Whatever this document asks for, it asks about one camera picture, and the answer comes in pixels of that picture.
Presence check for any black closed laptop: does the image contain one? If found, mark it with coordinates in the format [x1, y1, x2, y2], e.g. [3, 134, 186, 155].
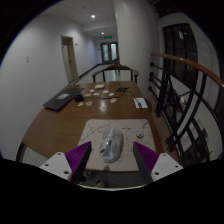
[42, 87, 86, 112]

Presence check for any white marble-print mouse pad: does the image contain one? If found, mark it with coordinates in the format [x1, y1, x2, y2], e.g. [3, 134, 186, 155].
[77, 118, 158, 173]

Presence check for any glazed double door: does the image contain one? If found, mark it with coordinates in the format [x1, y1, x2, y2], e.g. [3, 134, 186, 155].
[100, 41, 119, 65]

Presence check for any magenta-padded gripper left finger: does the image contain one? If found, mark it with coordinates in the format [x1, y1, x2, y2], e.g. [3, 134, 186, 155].
[39, 140, 93, 185]

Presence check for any dark framed window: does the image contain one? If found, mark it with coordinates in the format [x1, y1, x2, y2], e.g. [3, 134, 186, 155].
[162, 22, 214, 91]

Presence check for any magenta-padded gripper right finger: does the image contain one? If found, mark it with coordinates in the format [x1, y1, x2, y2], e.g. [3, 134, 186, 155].
[132, 141, 184, 185]

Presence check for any wooden armchair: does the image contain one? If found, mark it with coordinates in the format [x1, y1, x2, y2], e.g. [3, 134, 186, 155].
[91, 63, 140, 84]

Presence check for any black cable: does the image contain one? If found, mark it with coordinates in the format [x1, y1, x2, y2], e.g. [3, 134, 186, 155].
[114, 85, 144, 108]

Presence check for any black railing with wooden handrail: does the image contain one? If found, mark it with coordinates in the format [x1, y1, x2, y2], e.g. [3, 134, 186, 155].
[148, 51, 224, 168]

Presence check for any beige side door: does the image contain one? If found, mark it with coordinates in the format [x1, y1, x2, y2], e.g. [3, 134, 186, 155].
[60, 35, 80, 84]

